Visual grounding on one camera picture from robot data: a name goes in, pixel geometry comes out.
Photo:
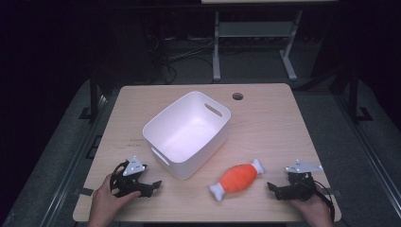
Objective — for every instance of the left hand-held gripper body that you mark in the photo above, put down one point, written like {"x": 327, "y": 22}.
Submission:
{"x": 126, "y": 184}

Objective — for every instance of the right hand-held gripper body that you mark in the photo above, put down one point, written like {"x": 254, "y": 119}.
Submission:
{"x": 299, "y": 186}

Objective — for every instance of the person's left hand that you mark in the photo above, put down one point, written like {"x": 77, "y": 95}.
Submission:
{"x": 105, "y": 201}

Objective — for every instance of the person's right hand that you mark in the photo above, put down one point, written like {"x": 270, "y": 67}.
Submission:
{"x": 315, "y": 209}

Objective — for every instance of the grey tape strip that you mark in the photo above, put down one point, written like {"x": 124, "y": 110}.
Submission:
{"x": 334, "y": 192}
{"x": 85, "y": 191}

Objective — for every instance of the orange plush bone toy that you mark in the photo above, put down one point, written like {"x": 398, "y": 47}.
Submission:
{"x": 237, "y": 178}

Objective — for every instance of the white plastic basket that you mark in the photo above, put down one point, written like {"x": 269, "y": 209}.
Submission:
{"x": 186, "y": 138}

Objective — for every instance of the black metal stand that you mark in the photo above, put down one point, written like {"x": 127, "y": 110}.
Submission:
{"x": 94, "y": 101}
{"x": 354, "y": 101}

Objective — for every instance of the grey metal table frame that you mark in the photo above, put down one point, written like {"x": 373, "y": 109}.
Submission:
{"x": 252, "y": 30}

